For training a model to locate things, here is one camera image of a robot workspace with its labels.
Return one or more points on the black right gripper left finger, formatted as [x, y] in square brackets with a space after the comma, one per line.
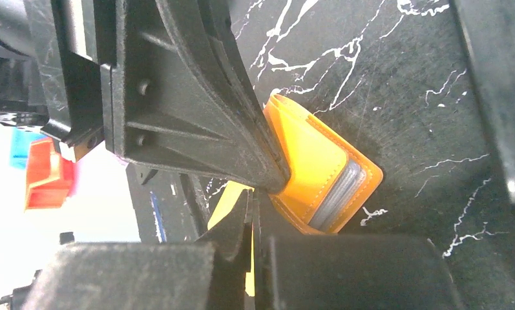
[206, 274]

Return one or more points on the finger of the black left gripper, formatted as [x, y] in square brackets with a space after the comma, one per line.
[178, 97]

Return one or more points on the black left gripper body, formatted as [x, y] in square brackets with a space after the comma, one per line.
[55, 71]

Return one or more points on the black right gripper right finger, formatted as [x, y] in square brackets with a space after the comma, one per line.
[345, 271]

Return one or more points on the orange leather card holder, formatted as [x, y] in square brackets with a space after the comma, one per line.
[330, 180]

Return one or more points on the black card box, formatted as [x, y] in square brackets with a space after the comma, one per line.
[487, 31]

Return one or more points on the colourful items beyond table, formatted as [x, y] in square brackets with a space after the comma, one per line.
[49, 177]

